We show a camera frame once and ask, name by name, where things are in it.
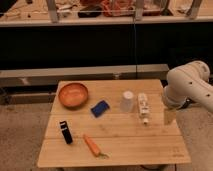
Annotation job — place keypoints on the orange wooden bowl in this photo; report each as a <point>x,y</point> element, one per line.
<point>73,95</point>

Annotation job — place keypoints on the orange pepper with green stem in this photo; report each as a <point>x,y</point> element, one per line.
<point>94,148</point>

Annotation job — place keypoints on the white squeeze tube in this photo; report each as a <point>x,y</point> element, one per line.
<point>143,108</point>

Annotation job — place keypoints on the black object on shelf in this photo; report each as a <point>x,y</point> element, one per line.
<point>90,11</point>

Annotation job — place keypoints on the blue sponge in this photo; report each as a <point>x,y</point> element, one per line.
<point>100,108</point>

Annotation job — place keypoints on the red cloth on shelf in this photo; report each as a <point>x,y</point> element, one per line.
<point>117,8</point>

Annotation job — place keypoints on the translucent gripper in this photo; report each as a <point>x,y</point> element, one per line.
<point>169,116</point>

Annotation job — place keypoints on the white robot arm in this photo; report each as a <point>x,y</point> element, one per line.
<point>187,81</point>

